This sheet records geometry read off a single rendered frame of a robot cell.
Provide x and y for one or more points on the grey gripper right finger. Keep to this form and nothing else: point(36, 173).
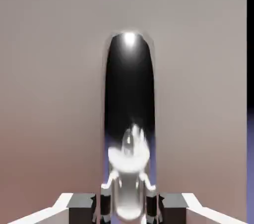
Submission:
point(174, 208)

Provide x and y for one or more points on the grey cabinet door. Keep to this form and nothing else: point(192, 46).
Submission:
point(49, 69)

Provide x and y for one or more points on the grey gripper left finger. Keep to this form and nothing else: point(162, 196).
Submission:
point(79, 208)

